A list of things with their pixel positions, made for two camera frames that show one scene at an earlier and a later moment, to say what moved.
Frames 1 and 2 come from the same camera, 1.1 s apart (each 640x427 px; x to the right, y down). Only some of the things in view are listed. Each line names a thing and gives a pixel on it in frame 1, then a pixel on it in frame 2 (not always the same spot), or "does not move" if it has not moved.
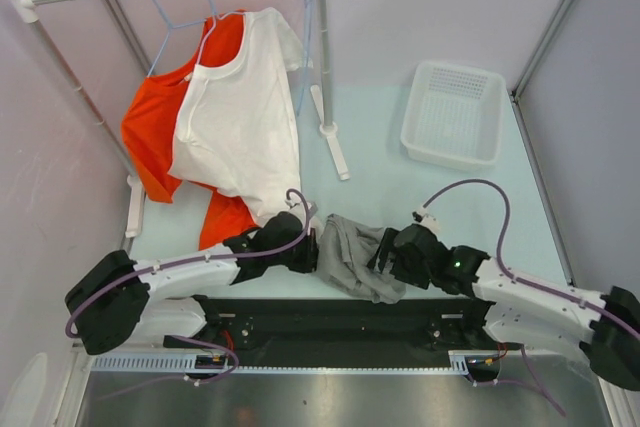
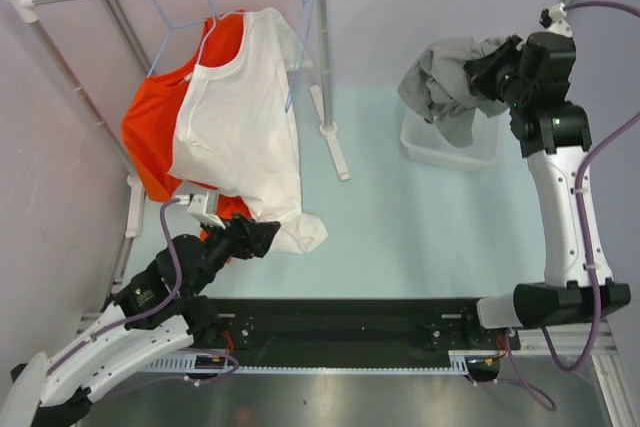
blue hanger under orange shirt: [169, 25] does not move
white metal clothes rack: [22, 2] does not move
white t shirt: [241, 133] does not move
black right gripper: [382, 252] to [481, 72]
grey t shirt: [345, 250] to [438, 87]
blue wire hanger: [309, 32] to [307, 9]
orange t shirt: [151, 128] does not move
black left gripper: [309, 260] to [250, 238]
